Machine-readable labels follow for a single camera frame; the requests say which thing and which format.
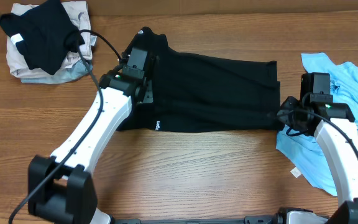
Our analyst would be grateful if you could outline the black polo shirt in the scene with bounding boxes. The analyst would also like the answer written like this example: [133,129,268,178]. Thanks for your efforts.
[118,27,284,133]

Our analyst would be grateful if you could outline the light blue t-shirt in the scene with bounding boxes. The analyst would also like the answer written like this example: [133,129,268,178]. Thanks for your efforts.
[275,52,358,197]

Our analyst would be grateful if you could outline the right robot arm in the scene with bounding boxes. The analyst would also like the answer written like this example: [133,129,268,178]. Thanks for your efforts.
[274,73,358,224]

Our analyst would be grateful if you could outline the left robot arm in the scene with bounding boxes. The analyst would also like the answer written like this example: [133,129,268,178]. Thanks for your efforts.
[27,47,155,223]

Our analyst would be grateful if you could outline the folded light blue denim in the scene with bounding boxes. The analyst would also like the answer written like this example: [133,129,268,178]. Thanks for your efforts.
[21,60,88,85]

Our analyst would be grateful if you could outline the folded beige garment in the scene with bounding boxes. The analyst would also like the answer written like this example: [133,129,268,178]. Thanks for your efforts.
[5,1,94,79]

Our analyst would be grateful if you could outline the folded black shirt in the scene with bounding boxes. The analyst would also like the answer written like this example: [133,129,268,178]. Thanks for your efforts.
[0,0,85,75]

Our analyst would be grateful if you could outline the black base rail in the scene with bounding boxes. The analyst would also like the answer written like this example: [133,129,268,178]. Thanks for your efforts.
[112,215,277,224]

